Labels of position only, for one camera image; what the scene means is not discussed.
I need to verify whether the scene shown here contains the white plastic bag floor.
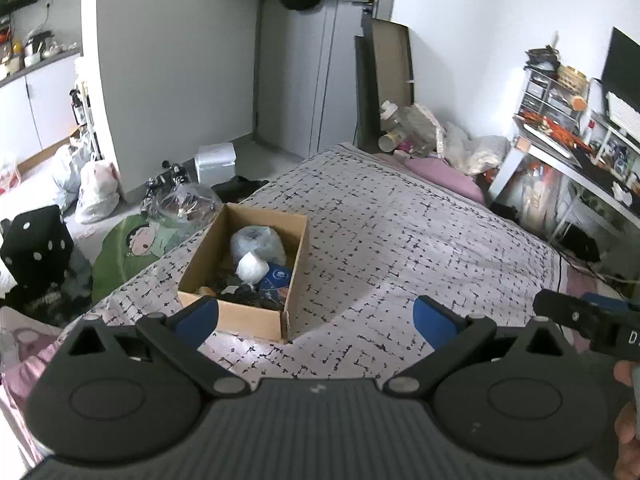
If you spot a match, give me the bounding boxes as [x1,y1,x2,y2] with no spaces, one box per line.
[75,160,120,224]

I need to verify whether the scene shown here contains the grey door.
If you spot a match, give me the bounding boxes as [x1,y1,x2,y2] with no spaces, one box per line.
[255,0,394,158]

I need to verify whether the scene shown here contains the white plastic bags pile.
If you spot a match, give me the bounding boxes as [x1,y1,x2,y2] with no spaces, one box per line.
[400,104,511,177]

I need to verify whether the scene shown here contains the black knitted soft item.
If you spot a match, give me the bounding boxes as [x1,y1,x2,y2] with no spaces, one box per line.
[213,275,285,311]

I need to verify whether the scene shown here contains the white storage box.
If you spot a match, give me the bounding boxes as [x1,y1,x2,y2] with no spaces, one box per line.
[194,143,236,186]

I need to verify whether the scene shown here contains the blue tissue pack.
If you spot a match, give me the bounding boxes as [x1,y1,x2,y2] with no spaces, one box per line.
[258,263,293,304]

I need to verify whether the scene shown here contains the white desk shelf unit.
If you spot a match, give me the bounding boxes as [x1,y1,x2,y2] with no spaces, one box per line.
[487,49,640,281]

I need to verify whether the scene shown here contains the black polka dot cushion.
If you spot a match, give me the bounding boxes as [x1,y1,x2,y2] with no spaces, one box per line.
[1,205,74,302]

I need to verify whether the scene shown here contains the white soft roll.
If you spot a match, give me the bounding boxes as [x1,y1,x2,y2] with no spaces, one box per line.
[236,252,269,286]

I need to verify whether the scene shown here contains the fluffy grey white plush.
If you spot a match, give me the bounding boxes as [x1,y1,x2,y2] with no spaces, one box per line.
[230,226,286,266]

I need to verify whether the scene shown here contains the green cartoon cushion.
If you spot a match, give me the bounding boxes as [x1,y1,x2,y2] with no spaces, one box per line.
[92,214,209,309]

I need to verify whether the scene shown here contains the paper cup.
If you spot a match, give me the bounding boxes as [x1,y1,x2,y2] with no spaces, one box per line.
[378,131,404,153]

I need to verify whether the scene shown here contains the pink pillow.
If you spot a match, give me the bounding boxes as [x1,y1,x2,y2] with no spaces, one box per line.
[405,157,485,205]

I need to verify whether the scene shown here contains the brown cardboard box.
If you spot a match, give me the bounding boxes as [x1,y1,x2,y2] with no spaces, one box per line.
[178,204,308,342]

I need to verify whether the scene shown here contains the clear plastic bag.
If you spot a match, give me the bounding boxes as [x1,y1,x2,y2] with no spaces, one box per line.
[157,183,224,231]

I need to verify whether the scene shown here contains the patterned grey bedspread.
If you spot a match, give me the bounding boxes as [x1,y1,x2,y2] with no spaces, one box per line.
[0,146,566,470]

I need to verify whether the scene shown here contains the person's right hand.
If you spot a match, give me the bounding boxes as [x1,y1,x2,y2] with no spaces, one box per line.
[614,361,640,480]

